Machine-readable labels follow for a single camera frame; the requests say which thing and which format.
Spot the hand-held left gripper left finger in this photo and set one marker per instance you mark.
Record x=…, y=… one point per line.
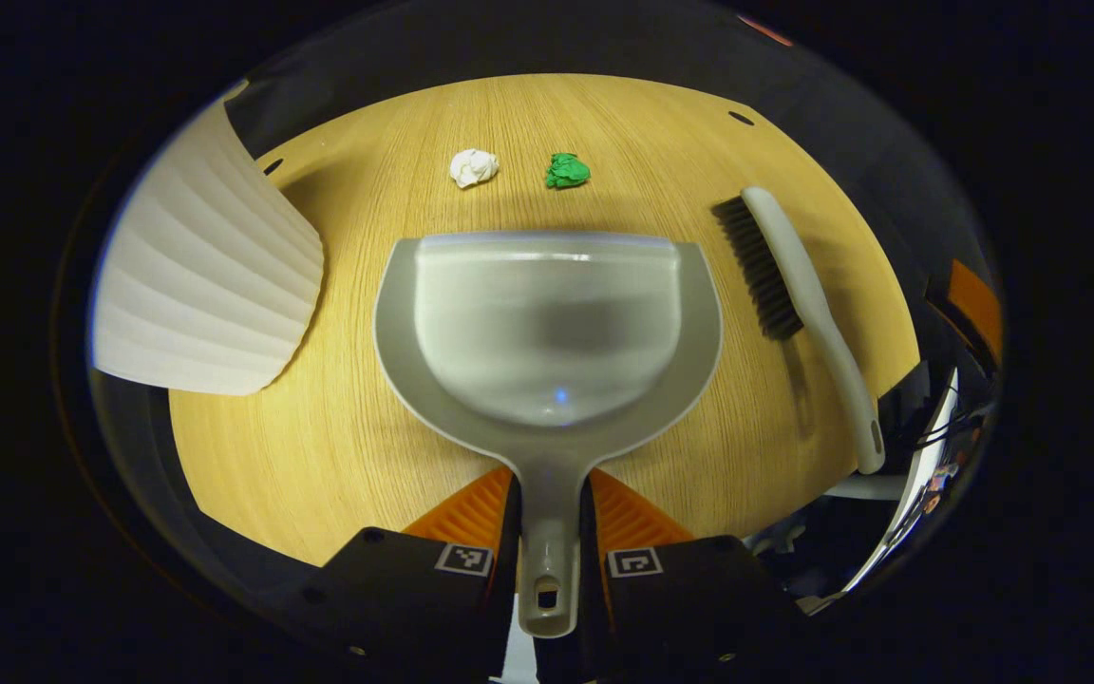
x=424, y=598

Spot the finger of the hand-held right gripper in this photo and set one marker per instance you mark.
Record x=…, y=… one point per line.
x=976, y=304

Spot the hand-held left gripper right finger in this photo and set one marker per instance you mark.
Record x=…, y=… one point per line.
x=680, y=598

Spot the small grey broom black bristles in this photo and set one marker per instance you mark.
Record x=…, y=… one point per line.
x=818, y=304

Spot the grey plastic dustpan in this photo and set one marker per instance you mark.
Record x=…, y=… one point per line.
x=547, y=332

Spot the white ribbed garbage bin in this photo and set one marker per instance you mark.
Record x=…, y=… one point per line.
x=205, y=285

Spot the green paper ball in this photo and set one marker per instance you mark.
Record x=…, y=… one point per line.
x=567, y=171

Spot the white paper ball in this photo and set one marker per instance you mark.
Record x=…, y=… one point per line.
x=473, y=168

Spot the wooden desktop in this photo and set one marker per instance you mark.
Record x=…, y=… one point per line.
x=357, y=427

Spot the white monitor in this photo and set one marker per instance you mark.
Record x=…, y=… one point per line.
x=927, y=475

